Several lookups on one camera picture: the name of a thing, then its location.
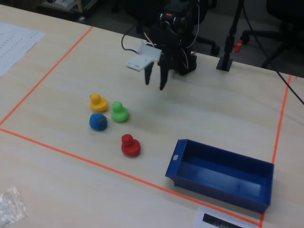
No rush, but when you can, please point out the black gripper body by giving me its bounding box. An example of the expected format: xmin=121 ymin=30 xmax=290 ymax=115
xmin=149 ymin=22 xmax=183 ymax=70

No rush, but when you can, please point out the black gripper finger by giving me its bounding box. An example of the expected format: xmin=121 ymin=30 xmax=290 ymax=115
xmin=159 ymin=51 xmax=174 ymax=91
xmin=144 ymin=61 xmax=155 ymax=86

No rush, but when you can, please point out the blue rubber duck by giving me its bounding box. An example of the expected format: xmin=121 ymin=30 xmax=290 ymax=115
xmin=89 ymin=113 xmax=109 ymax=132

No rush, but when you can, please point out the green rubber duck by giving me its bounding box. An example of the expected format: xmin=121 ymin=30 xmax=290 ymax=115
xmin=111 ymin=101 xmax=130 ymax=124

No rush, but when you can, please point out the yellow rubber duck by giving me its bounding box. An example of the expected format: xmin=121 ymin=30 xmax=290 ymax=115
xmin=89 ymin=93 xmax=108 ymax=113

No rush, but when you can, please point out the red rubber duck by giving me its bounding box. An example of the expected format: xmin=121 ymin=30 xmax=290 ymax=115
xmin=121 ymin=133 xmax=142 ymax=158

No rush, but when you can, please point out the blue plastic box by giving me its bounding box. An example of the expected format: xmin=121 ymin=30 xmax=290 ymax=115
xmin=164 ymin=139 xmax=276 ymax=214

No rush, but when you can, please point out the red clamp knob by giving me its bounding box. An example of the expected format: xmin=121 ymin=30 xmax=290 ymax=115
xmin=233 ymin=39 xmax=244 ymax=54

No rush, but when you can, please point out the short orange tape line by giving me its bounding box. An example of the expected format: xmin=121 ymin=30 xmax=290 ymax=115
xmin=259 ymin=75 xmax=293 ymax=228
xmin=0 ymin=26 xmax=94 ymax=126

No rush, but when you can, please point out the long orange tape line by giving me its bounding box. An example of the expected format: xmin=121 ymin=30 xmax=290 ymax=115
xmin=0 ymin=127 xmax=262 ymax=226

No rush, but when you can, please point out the printed white paper sheet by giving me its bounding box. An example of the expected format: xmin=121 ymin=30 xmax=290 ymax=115
xmin=0 ymin=22 xmax=47 ymax=78

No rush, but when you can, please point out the white paper with black bar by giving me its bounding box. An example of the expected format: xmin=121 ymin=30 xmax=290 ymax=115
xmin=193 ymin=206 xmax=260 ymax=228

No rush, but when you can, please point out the clear plastic bag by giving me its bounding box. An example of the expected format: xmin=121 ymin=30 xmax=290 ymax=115
xmin=0 ymin=186 xmax=29 ymax=228

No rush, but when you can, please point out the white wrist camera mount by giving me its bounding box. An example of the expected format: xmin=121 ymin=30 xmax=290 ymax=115
xmin=125 ymin=40 xmax=163 ymax=72

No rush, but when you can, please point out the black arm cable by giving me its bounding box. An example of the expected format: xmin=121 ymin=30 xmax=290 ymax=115
xmin=121 ymin=23 xmax=143 ymax=55

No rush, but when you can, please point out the black camera stand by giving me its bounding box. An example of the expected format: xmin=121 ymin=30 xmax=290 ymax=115
xmin=216 ymin=0 xmax=246 ymax=72

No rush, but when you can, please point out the black stand cable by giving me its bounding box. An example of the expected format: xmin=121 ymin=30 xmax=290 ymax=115
xmin=241 ymin=0 xmax=304 ymax=105

